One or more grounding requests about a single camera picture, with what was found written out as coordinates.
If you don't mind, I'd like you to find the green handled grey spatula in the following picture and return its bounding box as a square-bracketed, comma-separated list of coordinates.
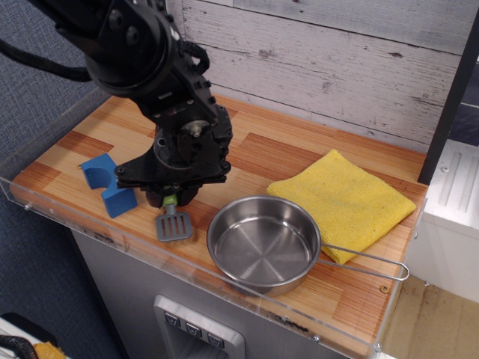
[156, 195, 192, 242]

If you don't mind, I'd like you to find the dark right post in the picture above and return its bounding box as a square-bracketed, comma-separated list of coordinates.
[418, 12, 478, 185]

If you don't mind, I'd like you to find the grey cabinet with dispenser panel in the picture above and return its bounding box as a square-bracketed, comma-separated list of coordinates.
[73, 232, 342, 358]

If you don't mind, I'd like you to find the blue arch block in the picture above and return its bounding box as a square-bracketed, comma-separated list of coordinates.
[80, 153, 138, 218]

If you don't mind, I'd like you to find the white appliance at right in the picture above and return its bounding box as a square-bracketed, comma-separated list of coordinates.
[405, 140, 478, 302]

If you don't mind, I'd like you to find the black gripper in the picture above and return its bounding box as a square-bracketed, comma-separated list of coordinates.
[115, 129, 229, 208]

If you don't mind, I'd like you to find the yellow cloth napkin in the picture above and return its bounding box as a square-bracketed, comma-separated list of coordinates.
[266, 150, 416, 265]

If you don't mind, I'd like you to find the stainless steel pan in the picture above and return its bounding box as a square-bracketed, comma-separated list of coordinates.
[206, 194, 410, 298]

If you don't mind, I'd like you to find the clear acrylic guard rail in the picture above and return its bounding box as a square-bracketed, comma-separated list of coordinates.
[1, 96, 427, 358]

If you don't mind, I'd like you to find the black cable bottom left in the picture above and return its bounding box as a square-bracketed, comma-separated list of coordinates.
[0, 334, 37, 359]

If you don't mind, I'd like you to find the yellow object bottom left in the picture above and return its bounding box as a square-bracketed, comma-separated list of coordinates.
[33, 342, 68, 359]

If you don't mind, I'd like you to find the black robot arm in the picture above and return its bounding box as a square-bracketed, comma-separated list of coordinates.
[35, 1, 233, 206]

